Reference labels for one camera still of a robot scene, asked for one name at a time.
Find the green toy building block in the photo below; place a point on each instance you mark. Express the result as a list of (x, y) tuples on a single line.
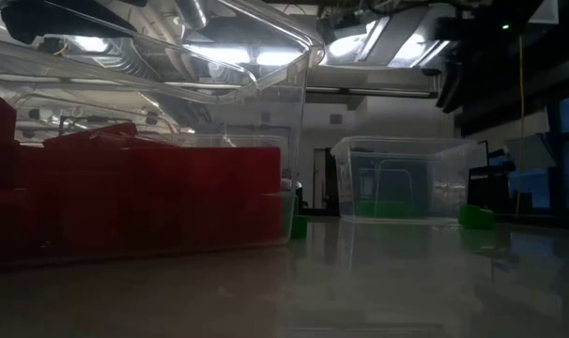
[(376, 210), (301, 227), (477, 217)]

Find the black metal table frame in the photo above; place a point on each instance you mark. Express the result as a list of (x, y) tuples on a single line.
[(488, 188)]

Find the translucent plastic table sheet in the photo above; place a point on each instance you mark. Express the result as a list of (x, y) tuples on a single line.
[(406, 281)]

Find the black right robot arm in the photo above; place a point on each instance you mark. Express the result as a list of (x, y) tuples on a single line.
[(481, 28)]

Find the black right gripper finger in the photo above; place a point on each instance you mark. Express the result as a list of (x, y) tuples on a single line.
[(451, 87)]

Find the ceiling light panel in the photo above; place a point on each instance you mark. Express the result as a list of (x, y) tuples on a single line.
[(247, 55)]

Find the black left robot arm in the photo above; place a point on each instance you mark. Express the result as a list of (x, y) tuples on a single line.
[(54, 19)]

